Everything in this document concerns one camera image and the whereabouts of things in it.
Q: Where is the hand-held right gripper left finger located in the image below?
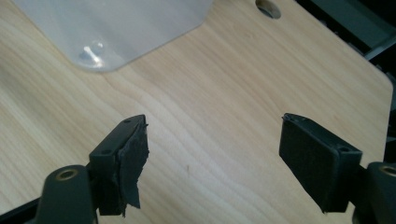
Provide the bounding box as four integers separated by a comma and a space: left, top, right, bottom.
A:
89, 114, 150, 217

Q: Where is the grey metal frame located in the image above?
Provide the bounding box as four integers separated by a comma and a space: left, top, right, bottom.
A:
295, 0, 396, 62

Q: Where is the clear plastic bag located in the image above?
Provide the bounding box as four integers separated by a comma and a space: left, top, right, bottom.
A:
11, 0, 215, 73

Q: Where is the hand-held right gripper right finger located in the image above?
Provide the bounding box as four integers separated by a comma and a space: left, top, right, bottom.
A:
278, 113, 364, 214

